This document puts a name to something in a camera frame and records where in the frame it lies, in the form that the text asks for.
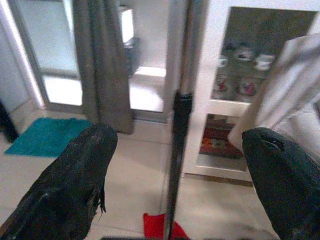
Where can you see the white blue ceramic cup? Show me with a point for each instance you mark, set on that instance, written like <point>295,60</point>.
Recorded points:
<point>242,53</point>

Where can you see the white t-shirt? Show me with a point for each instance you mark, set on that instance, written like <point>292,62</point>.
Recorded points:
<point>295,87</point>

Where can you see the white mug red print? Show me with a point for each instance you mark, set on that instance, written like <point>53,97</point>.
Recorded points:
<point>222,86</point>
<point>248,87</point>

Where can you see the teal floor mat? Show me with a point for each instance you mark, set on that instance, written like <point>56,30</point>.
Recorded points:
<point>47,136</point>

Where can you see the white display cabinet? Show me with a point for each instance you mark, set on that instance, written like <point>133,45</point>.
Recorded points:
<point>212,107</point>

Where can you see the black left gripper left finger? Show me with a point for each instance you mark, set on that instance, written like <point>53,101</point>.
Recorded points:
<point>70,180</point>

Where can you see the small red cloth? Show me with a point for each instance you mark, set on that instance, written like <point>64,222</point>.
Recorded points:
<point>155,225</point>

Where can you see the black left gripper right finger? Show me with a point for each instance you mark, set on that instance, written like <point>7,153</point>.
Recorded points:
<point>287,185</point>

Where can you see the red patterned box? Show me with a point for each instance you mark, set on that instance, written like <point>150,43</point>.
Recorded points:
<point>217,142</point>

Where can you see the glass sliding door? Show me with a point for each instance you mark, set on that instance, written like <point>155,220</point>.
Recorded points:
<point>57,37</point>

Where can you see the white ceramic bowl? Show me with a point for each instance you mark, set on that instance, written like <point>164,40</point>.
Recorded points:
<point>265,61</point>

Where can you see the grey curtain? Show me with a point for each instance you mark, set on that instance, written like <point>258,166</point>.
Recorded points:
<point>105,62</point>

